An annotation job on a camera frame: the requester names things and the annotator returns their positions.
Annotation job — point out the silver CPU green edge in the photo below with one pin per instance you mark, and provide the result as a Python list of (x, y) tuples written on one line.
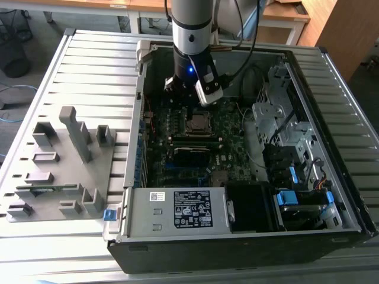
[(199, 122)]

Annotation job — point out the black graphics card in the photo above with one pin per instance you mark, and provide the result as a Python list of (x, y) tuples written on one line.
[(191, 156)]

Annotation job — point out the green motherboard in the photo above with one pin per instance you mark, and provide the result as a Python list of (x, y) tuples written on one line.
[(234, 142)]

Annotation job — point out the silver metal drive cage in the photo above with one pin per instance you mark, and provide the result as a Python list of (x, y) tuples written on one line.
[(266, 114)]

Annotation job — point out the brown chipset heatsink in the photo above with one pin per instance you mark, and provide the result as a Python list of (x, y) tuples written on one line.
[(220, 177)]

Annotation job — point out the black plastic drive bay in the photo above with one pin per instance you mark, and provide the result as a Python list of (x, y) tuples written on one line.
[(278, 159)]

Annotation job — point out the grey parts rack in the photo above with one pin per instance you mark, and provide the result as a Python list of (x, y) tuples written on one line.
[(97, 171)]

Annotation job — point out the grey power supply unit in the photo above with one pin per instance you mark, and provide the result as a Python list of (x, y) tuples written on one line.
[(142, 213)]

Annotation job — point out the blue plastic drive latch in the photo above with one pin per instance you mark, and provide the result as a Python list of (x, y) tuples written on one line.
[(293, 176)]

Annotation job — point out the black plastic shroud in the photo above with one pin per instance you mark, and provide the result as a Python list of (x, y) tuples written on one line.
[(251, 207)]

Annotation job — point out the blue case latch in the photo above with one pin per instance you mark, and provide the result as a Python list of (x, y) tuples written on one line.
[(109, 215)]

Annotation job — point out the black mesh waste bin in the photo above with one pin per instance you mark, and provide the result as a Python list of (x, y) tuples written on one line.
[(16, 65)]

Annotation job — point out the hard disk in blue carrier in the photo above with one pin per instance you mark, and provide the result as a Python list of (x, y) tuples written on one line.
[(287, 197)]

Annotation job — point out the green RAM stick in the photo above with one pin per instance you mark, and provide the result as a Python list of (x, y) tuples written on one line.
[(63, 187)]

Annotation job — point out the wooden cabinet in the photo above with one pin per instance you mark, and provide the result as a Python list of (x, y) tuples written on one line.
[(349, 35)]

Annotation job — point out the black open PC case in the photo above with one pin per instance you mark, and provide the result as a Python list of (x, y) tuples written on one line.
[(207, 257)]

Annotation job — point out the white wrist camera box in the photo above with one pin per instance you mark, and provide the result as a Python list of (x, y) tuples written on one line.
[(208, 94)]

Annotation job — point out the CPU socket metal frame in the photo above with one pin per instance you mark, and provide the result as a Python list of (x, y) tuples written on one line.
[(187, 130)]

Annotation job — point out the wooden desk white frame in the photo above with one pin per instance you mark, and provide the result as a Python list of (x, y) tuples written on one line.
[(74, 3), (284, 13)]

